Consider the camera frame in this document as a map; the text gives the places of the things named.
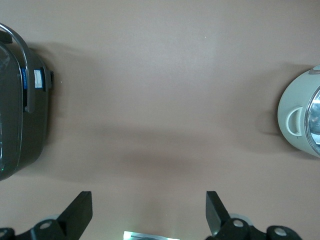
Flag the black rice cooker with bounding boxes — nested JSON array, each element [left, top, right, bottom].
[[0, 22, 55, 182]]

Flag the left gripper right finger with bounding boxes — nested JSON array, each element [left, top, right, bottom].
[[205, 190, 232, 237]]

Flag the grey steel cooking pot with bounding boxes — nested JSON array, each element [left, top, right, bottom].
[[277, 64, 320, 159]]

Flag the glass pot lid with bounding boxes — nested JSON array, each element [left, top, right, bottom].
[[303, 84, 320, 156]]

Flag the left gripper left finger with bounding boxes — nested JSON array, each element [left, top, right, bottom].
[[56, 191, 94, 240]]

